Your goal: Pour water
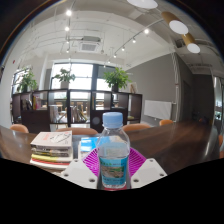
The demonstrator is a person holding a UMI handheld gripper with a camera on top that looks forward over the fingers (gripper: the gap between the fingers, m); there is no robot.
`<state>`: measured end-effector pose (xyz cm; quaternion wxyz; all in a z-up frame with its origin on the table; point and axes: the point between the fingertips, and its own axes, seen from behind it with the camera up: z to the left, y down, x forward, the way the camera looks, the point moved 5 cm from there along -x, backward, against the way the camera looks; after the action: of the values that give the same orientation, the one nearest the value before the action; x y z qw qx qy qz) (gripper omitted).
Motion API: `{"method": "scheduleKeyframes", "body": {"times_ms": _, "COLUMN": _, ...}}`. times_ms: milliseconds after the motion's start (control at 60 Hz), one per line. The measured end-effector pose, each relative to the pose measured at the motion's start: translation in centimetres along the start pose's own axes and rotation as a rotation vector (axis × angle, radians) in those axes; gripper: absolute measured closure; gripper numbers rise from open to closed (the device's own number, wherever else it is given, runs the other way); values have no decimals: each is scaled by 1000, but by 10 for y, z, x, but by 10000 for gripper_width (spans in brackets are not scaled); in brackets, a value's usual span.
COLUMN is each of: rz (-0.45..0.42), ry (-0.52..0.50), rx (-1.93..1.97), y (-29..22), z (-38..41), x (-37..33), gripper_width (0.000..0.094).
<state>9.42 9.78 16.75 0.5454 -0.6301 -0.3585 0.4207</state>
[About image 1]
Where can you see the round ceiling panel lights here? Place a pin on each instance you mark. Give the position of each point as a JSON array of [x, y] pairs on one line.
[[178, 26]]

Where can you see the dark-spined book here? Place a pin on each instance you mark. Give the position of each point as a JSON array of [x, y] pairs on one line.
[[51, 150]]

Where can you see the large white red-edged book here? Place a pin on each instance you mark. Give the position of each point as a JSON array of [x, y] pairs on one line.
[[46, 164]]

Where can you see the bushy potted green plant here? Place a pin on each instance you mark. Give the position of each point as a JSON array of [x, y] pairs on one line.
[[26, 81]]

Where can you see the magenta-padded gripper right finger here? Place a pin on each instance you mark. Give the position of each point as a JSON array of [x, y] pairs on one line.
[[148, 173]]

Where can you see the clear blue-capped water bottle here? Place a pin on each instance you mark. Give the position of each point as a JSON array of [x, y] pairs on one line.
[[113, 156]]

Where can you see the white-covered book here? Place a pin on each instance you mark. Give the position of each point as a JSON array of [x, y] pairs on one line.
[[51, 138]]

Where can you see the ceiling track spotlights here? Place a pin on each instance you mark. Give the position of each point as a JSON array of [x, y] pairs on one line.
[[68, 12]]

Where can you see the yellow-spined book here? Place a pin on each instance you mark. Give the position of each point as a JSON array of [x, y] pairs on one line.
[[50, 157]]

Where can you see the ceiling air conditioner unit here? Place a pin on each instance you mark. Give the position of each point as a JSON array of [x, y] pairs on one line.
[[89, 46]]

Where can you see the white wall panel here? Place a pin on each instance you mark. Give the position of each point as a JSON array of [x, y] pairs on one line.
[[158, 109]]

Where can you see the small white-potted green plant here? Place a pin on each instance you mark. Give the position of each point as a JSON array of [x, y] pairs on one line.
[[64, 76]]

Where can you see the dark-potted leafy green plant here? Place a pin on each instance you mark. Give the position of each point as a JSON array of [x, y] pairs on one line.
[[116, 78]]

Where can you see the low dark cubby shelf unit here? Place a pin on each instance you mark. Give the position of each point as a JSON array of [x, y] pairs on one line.
[[36, 120]]

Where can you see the orange chairs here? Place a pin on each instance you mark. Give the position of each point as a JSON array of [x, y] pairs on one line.
[[136, 127]]

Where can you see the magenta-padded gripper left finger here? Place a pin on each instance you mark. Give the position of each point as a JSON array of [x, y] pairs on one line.
[[79, 174]]

